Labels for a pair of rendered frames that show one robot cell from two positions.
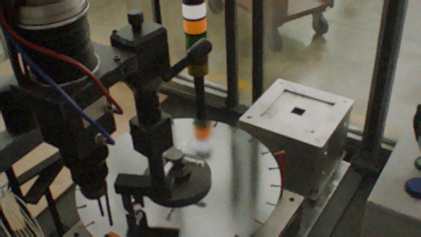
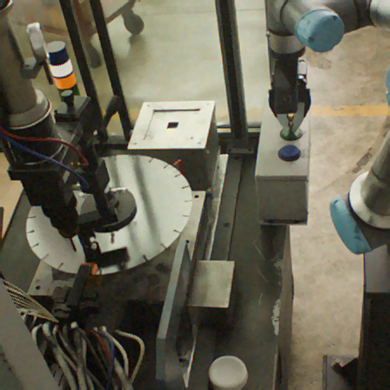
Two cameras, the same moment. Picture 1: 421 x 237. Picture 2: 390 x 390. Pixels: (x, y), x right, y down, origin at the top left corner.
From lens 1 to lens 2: 0.51 m
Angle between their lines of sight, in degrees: 16
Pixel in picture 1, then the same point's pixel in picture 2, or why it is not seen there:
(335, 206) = (229, 191)
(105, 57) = (61, 131)
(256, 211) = (179, 209)
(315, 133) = (194, 138)
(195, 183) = (125, 206)
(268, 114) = (149, 136)
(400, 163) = (269, 139)
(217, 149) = (127, 176)
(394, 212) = (278, 177)
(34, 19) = (24, 121)
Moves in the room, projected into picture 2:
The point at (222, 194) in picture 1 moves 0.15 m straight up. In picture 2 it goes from (149, 207) to (134, 147)
